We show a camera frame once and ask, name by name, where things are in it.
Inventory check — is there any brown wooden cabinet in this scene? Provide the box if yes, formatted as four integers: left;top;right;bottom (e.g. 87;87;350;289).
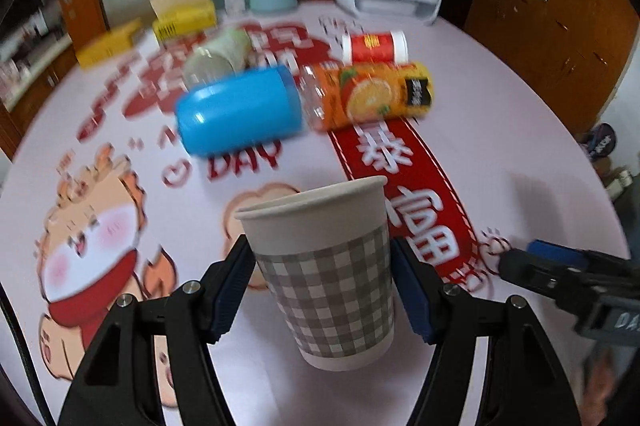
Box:
464;0;639;134

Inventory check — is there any yellow tissue box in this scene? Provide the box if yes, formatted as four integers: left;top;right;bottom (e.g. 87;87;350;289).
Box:
149;0;217;43

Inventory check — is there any clear glass jar lying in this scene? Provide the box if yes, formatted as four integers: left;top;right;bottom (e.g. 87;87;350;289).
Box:
182;28;252;90

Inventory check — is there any grey checked paper cup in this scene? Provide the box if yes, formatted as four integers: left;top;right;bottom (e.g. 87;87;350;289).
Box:
236;176;395;372

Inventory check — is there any red white can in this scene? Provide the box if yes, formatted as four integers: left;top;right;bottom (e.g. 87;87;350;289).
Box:
342;31;409;64

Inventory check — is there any orange juice bottle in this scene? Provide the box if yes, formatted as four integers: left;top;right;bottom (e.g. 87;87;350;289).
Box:
298;62;434;131

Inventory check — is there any flat yellow box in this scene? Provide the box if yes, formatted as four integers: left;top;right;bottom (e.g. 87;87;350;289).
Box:
76;18;143;69

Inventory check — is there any blue plastic cup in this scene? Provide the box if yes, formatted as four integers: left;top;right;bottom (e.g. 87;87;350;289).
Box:
175;66;303;157

